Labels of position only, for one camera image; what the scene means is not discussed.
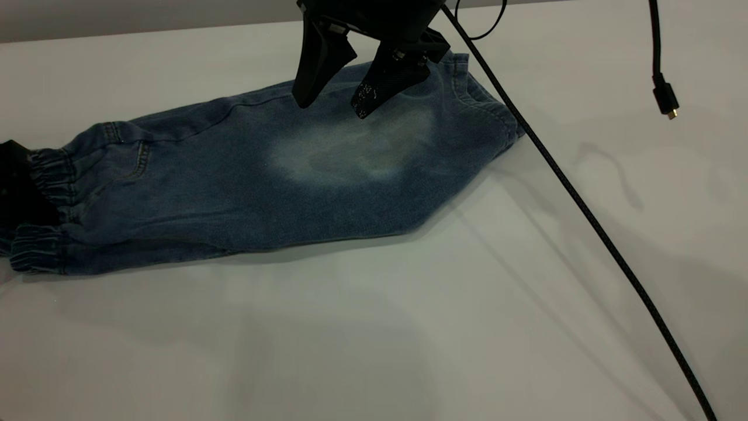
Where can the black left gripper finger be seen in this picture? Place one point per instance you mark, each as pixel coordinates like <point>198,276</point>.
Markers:
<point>17,193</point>

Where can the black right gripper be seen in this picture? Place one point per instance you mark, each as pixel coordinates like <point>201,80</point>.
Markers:
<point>380,17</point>

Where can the blue denim pants basketball print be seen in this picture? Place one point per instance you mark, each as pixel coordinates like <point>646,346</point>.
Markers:
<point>234,187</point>

